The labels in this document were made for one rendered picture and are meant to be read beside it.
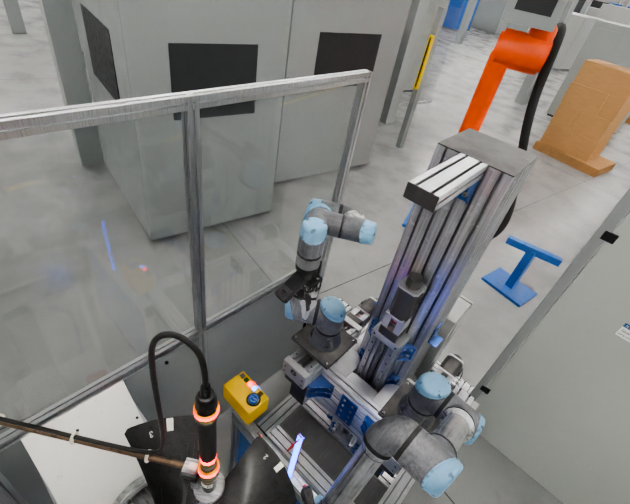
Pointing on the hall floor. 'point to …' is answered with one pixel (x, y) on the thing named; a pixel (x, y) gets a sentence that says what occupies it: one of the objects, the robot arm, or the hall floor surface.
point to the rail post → (234, 446)
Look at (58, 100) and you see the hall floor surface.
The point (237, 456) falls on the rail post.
